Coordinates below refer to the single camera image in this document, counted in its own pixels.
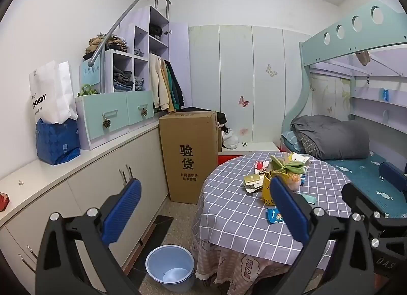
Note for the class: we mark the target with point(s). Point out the yellow green pineapple packet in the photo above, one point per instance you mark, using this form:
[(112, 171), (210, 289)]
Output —
[(292, 182)]

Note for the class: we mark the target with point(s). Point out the green artificial plant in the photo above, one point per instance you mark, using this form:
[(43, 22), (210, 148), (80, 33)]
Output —
[(87, 91)]

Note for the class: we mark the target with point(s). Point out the pale pink butterfly sticker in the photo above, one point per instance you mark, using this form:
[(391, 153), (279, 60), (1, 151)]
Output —
[(243, 132)]

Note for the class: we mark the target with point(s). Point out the red white packet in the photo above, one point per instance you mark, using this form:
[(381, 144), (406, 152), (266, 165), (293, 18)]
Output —
[(260, 166)]

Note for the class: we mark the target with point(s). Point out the grey checked tablecloth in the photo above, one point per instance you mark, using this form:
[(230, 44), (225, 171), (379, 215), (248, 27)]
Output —
[(229, 206)]

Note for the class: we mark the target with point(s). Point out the teal drawer unit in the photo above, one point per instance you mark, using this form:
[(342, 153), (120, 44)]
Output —
[(95, 110)]

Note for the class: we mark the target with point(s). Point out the white cube shelf with clothes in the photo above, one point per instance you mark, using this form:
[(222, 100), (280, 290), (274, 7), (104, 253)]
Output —
[(127, 12)]

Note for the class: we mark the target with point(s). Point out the small blue box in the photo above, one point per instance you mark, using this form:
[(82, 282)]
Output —
[(386, 95)]

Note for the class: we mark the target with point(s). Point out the teal bed sheet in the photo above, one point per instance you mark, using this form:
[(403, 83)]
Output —
[(359, 171)]

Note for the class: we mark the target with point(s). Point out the blue patterned bedding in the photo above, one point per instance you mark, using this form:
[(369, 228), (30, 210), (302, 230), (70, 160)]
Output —
[(291, 141)]

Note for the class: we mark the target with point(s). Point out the green hanging jacket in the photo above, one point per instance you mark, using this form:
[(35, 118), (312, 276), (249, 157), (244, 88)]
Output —
[(171, 85)]

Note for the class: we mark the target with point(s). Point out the blue snack wrapper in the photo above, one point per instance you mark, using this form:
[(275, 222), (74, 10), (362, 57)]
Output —
[(275, 215)]

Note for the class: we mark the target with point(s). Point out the tall cardboard box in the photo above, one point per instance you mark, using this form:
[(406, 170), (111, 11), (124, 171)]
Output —
[(187, 142)]

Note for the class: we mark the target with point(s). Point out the black folded clothes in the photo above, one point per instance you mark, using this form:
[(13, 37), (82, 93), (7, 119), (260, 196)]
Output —
[(155, 30)]

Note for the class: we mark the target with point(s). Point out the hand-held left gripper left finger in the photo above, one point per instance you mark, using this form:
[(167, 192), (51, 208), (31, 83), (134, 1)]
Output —
[(122, 210)]

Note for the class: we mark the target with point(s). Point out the white red step platform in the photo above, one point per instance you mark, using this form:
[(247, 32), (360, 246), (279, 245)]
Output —
[(254, 147)]

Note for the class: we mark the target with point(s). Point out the brown clothes pile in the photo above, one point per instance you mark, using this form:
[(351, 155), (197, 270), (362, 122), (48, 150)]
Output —
[(111, 44)]

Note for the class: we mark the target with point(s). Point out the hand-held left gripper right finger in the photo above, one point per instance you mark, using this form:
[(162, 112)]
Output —
[(287, 212)]

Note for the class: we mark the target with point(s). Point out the black hanging jacket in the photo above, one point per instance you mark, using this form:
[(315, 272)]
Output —
[(178, 88)]

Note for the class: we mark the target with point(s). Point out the white plastic bag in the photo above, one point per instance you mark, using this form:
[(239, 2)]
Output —
[(231, 141)]

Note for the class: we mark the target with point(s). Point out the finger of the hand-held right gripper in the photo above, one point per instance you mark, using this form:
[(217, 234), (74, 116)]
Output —
[(359, 198), (394, 176)]

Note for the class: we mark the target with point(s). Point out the blue gift bag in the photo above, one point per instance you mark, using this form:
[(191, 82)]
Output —
[(55, 142)]

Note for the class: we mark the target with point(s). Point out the teal packet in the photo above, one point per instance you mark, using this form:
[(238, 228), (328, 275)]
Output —
[(307, 198)]

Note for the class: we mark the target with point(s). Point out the white paper bag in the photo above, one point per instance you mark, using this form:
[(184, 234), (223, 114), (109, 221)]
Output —
[(51, 91)]

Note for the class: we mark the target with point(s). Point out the grey quilt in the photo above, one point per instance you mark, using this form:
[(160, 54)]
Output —
[(334, 136)]

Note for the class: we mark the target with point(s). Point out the cream hanging jacket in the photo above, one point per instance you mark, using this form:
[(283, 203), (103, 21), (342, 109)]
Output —
[(157, 82)]

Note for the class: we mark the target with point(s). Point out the small blue wrapper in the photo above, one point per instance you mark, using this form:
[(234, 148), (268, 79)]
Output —
[(302, 180)]

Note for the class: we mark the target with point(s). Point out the pine cone ornament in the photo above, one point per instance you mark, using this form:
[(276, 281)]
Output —
[(106, 123), (144, 113)]

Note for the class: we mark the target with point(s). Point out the white butterfly sticker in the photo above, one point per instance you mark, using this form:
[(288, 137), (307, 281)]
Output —
[(272, 70)]

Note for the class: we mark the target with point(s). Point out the white yellow packet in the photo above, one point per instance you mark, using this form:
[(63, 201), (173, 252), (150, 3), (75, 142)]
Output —
[(299, 157)]

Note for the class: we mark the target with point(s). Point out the light blue paper sign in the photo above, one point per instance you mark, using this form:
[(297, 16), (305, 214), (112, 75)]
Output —
[(90, 72)]

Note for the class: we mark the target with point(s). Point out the black bag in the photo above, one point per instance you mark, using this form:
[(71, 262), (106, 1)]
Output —
[(222, 118)]

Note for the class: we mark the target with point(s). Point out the red gift box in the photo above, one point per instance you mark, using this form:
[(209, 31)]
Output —
[(3, 202)]

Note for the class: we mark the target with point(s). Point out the white wardrobe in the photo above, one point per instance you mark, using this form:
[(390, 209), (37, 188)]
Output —
[(235, 69)]

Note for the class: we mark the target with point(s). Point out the teal bunk bed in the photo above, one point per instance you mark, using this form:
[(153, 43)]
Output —
[(337, 41)]

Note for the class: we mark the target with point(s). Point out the brown cloth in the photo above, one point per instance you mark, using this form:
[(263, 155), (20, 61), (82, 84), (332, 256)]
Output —
[(363, 56)]

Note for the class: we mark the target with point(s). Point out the small folded jeans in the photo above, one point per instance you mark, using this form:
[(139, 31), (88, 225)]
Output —
[(140, 83)]

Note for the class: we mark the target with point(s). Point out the light blue plastic bin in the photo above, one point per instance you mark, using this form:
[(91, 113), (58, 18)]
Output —
[(157, 266)]

